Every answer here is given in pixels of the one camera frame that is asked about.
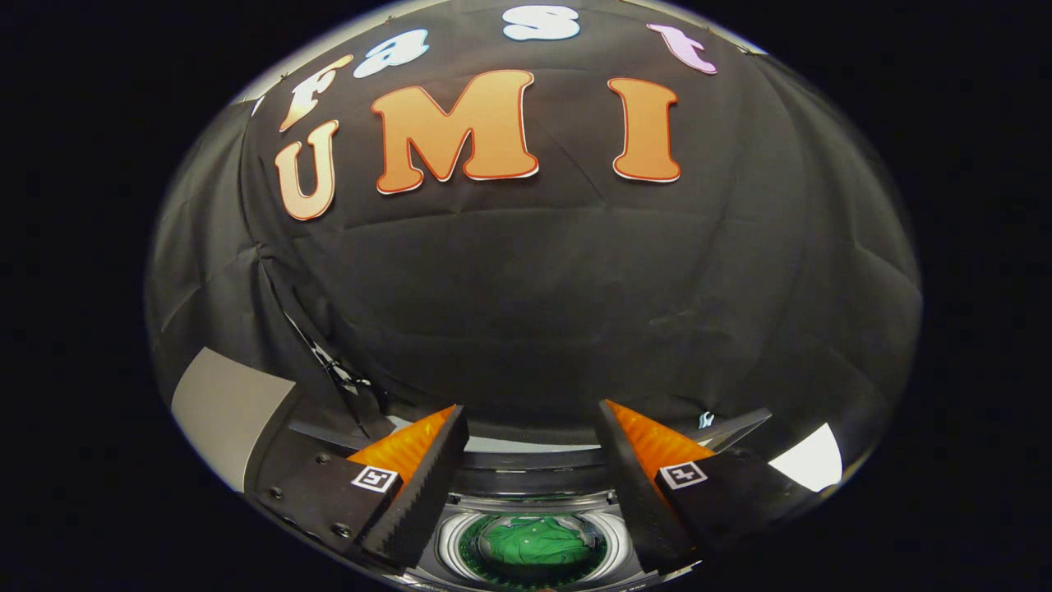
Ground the black backdrop cloth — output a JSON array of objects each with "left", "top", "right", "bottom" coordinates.
[{"left": 145, "top": 0, "right": 923, "bottom": 527}]

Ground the green polo shirt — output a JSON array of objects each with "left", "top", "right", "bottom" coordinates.
[{"left": 479, "top": 516, "right": 594, "bottom": 567}]

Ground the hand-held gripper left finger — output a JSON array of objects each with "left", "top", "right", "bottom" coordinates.
[{"left": 255, "top": 405, "right": 471, "bottom": 572}]

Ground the white table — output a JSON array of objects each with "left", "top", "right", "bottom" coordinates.
[{"left": 768, "top": 423, "right": 843, "bottom": 493}]

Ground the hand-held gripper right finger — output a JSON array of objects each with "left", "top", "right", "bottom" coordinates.
[{"left": 596, "top": 400, "right": 823, "bottom": 576}]

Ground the grey washing machine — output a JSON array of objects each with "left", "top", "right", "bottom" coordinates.
[{"left": 251, "top": 444, "right": 708, "bottom": 592}]

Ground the grey cabinet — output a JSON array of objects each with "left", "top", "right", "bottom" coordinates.
[{"left": 170, "top": 347, "right": 297, "bottom": 494}]

